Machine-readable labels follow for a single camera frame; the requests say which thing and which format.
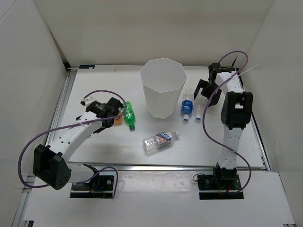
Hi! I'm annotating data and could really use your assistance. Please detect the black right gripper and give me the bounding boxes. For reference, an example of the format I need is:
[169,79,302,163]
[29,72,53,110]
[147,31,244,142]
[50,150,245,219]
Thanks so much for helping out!
[194,79,222,107]

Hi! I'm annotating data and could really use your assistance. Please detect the orange juice bottle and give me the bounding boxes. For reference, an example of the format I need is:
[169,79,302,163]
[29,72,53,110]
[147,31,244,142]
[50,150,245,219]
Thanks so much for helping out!
[114,116,123,126]

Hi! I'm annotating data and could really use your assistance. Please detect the clear unlabeled plastic bottle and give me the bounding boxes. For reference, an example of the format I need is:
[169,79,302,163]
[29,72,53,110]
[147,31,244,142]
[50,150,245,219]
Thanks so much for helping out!
[194,95,204,121]

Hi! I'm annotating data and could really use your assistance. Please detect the green plastic soda bottle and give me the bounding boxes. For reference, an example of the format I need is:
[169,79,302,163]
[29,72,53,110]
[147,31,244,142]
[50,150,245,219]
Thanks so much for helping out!
[124,101,135,131]

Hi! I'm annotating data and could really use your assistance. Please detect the blue label Pocari bottle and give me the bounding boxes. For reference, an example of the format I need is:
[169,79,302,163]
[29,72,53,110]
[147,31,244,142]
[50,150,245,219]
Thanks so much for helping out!
[181,87,194,122]

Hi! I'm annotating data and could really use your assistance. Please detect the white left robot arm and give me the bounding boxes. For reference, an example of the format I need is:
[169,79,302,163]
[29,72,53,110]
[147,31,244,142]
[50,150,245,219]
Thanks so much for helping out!
[33,96,124,190]

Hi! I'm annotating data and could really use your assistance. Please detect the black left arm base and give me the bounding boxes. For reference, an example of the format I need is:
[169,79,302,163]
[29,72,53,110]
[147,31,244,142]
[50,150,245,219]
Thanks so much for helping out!
[70,171,116,199]

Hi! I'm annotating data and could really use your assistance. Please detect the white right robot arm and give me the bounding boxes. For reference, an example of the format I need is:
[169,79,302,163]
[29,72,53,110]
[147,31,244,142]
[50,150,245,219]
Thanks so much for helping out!
[194,62,253,193]

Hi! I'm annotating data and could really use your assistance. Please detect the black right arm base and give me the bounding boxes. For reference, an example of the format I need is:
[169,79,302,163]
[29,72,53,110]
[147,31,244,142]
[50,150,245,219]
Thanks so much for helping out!
[192,173,244,200]

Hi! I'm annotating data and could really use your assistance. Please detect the white octagonal plastic bin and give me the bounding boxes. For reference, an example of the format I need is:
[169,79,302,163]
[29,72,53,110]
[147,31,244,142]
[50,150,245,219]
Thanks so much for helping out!
[140,58,187,119]

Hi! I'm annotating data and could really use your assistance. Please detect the clear bottle red blue label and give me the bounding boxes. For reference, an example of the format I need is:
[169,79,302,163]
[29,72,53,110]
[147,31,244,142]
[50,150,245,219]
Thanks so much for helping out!
[142,131,180,156]

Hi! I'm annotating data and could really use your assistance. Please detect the blue left corner label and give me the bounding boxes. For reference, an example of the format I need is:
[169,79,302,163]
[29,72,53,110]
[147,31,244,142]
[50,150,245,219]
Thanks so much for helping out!
[79,65,95,70]

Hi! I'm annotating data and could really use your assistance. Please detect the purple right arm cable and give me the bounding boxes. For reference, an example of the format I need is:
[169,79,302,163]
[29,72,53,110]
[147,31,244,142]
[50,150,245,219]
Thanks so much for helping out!
[201,51,252,195]

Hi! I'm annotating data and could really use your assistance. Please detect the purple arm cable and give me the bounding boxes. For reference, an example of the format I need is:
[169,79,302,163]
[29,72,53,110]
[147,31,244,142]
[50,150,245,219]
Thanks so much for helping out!
[18,89,128,199]
[201,51,252,195]

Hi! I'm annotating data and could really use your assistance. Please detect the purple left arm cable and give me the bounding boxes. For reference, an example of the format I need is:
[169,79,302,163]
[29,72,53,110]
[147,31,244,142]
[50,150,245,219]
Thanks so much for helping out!
[18,89,128,199]

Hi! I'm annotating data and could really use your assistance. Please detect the aluminium table frame rail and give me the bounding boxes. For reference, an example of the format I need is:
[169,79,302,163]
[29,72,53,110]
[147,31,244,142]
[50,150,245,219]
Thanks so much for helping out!
[23,65,294,227]

